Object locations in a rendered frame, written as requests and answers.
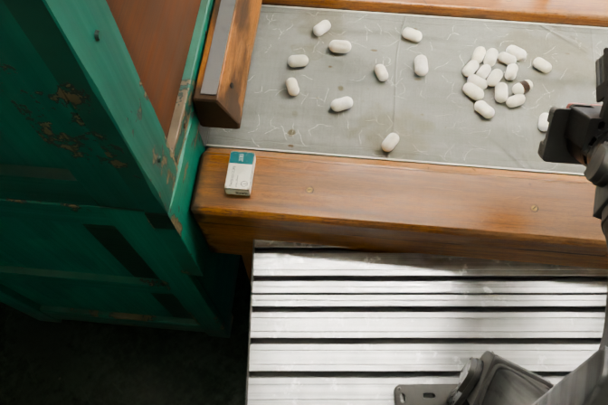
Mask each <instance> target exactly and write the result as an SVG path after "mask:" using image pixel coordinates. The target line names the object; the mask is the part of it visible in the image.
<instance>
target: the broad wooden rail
mask: <svg viewBox="0 0 608 405"><path fill-rule="evenodd" d="M231 151H238V152H250V153H255V157H256V162H255V168H254V174H253V180H252V191H251V195H250V196H248V195H237V194H226V192H225V190H224V185H225V179H226V175H227V169H228V164H229V159H230V153H231ZM595 188H596V185H594V184H593V183H592V182H590V181H587V179H586V177H585V176H577V175H565V174H543V173H531V172H519V171H508V170H497V169H485V168H473V167H461V166H450V165H427V164H416V163H405V162H393V161H381V160H369V159H358V158H346V157H334V156H323V155H301V154H289V153H277V152H266V151H254V150H242V149H231V148H220V147H208V148H207V149H206V150H205V151H204V152H203V153H202V154H201V157H200V161H199V166H198V170H197V175H196V179H195V187H194V191H193V196H192V201H191V204H190V210H191V212H192V214H193V216H194V218H195V221H196V223H197V225H198V227H199V229H200V231H201V233H202V235H203V237H204V240H205V242H206V244H207V246H208V248H209V250H210V251H211V252H214V253H224V254H235V255H245V256H252V244H253V240H275V241H285V242H297V243H307V244H318V245H328V246H339V247H348V248H327V249H333V250H350V251H361V252H371V253H423V254H434V255H445V256H456V257H466V258H476V259H498V260H509V261H519V262H530V263H541V264H552V265H562V266H573V267H584V268H605V269H608V252H607V245H606V239H605V236H604V235H603V231H602V228H601V220H600V219H598V218H595V217H594V216H593V212H594V196H595Z"/></svg>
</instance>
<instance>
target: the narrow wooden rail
mask: <svg viewBox="0 0 608 405"><path fill-rule="evenodd" d="M261 4H262V5H282V6H296V7H309V8H323V9H337V10H350V11H364V12H378V13H391V14H418V15H431V16H445V17H459V18H472V19H486V20H500V21H513V22H527V23H541V24H567V25H581V26H594V27H608V0H262V3H261Z"/></svg>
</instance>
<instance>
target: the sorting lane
mask: <svg viewBox="0 0 608 405"><path fill-rule="evenodd" d="M323 20H328V21H329V22H330V24H331V27H330V29H329V30H328V31H327V32H325V33H324V34H322V35H321V36H316V35H315V34H314V33H313V28H314V26H315V25H317V24H319V23H320V22H321V21H323ZM406 27H410V28H413V29H414V30H417V31H420V32H421V33H422V39H421V40H420V41H419V42H412V41H410V40H408V39H405V38H404V37H403V35H402V32H403V29H404V28H406ZM333 40H342V41H349V42H350V43H351V50H350V51H349V52H348V53H339V52H332V51H331V50H330V49H329V44H330V42H332V41H333ZM510 45H516V46H517V47H519V48H521V49H523V50H525V51H526V53H527V57H526V59H525V60H523V61H516V63H515V64H517V66H518V72H517V76H516V78H515V79H514V80H507V79H506V78H505V72H506V70H507V67H508V65H507V64H505V63H503V62H500V61H499V60H498V58H497V60H496V63H495V64H494V65H493V66H491V71H493V70H495V69H500V70H502V72H503V76H502V78H501V80H500V81H499V82H504V83H506V84H507V85H508V98H509V97H512V96H514V95H515V94H514V93H513V91H512V88H513V86H514V85H515V84H516V83H518V82H520V81H522V80H531V81H532V83H533V88H532V90H531V91H529V92H527V93H525V94H523V95H524V96H525V98H526V100H525V102H524V103H523V104H521V105H519V106H516V107H514V108H510V107H508V105H507V101H505V102H502V103H500V102H497V101H496V100H495V86H494V87H491V86H489V85H488V86H487V88H486V89H484V90H483V91H484V97H483V99H481V100H483V101H485V102H486V103H487V104H488V105H489V106H491V107H492V108H494V111H495V114H494V116H493V117H492V118H484V117H483V116H482V115H481V114H480V113H479V112H477V111H476V110H475V108H474V105H475V103H476V102H477V101H478V100H474V99H472V98H470V97H469V96H467V95H466V94H464V92H463V90H462V89H463V86H464V85H465V84H466V83H468V82H467V78H468V77H465V76H464V75H463V74H462V69H463V68H464V67H465V66H466V65H467V63H468V62H469V61H471V56H472V54H473V53H474V51H475V49H476V48H477V47H479V46H482V47H484V48H485V50H486V52H487V50H488V49H490V48H495V49H496V50H497V51H498V53H499V54H500V53H501V52H506V49H507V48H508V47H509V46H510ZM606 47H607V48H608V27H594V26H581V25H567V24H541V23H527V22H513V21H500V20H486V19H472V18H459V17H445V16H431V15H418V14H391V13H378V12H364V11H350V10H337V9H323V8H309V7H296V6H282V5H261V12H260V18H259V22H258V27H257V33H256V37H255V42H254V46H253V50H252V58H251V64H250V69H249V74H248V80H247V85H246V91H245V97H244V103H243V108H242V121H241V126H240V128H238V129H232V128H219V127H210V129H209V134H208V138H207V142H206V148H208V147H220V148H231V149H242V150H254V151H266V152H277V153H289V154H301V155H323V156H334V157H346V158H358V159H369V160H381V161H393V162H405V163H416V164H427V165H450V166H461V167H473V168H485V169H497V170H508V171H519V172H531V173H543V174H565V175H577V176H584V171H585V169H586V167H585V166H584V165H574V164H563V163H551V162H545V161H544V160H543V159H542V158H541V157H540V156H539V154H538V153H537V151H538V148H539V144H540V141H541V140H543V141H544V139H545V138H546V131H541V130H539V128H538V120H539V116H540V115H541V114H542V113H549V110H550V109H551V108H552V107H553V106H556V107H557V108H566V106H567V105H568V103H584V104H587V105H590V104H598V105H602V104H603V103H602V102H596V74H595V61H596V60H598V59H599V58H600V57H601V56H602V55H603V49H604V48H606ZM301 54H304V55H306V56H307V57H308V58H309V63H308V64H307V65H306V66H304V67H295V68H293V67H290V66H289V64H288V58H289V57H290V56H291V55H301ZM418 55H424V56H425V57H426V58H427V61H428V72H427V73H426V74H425V75H424V76H419V75H417V74H416V73H415V69H414V59H415V58H416V57H417V56H418ZM538 57H540V58H542V59H544V60H546V61H548V62H549V63H550V64H551V65H552V70H551V71H550V72H548V73H544V72H542V71H540V70H538V69H536V68H535V67H534V66H533V60H534V59H535V58H538ZM377 64H383V65H384V66H385V68H386V70H387V72H388V79H387V80H386V81H380V80H379V79H378V78H377V76H376V74H375V66H376V65H377ZM288 78H294V79H296V81H297V83H298V86H299V94H298V95H297V96H291V95H290V94H289V92H288V88H287V86H286V81H287V79H288ZM343 97H350V98H351V99H352V100H353V106H352V107H351V108H349V109H344V110H341V111H339V112H336V111H334V110H333V109H332V108H331V102H332V101H333V100H334V99H340V98H343ZM391 133H396V134H397V135H398V136H399V142H398V143H397V145H396V146H395V147H394V149H393V150H392V151H390V152H386V151H384V150H383V148H382V143H383V141H384V140H385V139H386V137H387V136H388V135H389V134H391Z"/></svg>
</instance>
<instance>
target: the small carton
mask: <svg viewBox="0 0 608 405"><path fill-rule="evenodd" d="M255 162H256V157H255V153H250V152H238V151H231V153H230V159H229V164H228V169H227V175H226V179H225V185H224V190H225V192H226V194H237V195H248V196H250V195H251V191H252V180H253V174H254V168H255Z"/></svg>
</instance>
